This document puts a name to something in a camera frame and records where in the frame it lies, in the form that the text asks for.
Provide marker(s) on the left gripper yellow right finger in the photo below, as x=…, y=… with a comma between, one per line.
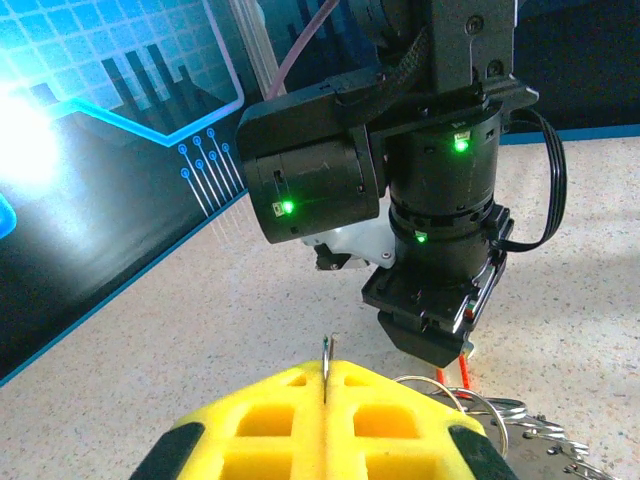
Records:
x=390, y=425

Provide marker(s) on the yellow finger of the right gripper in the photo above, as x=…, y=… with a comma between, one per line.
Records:
x=425, y=340

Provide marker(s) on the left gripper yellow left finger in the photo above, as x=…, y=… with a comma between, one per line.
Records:
x=260, y=425

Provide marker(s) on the red key tag with key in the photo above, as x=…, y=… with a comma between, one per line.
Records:
x=465, y=380

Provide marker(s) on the grey metal disc keyring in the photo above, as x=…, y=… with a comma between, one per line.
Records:
x=535, y=450

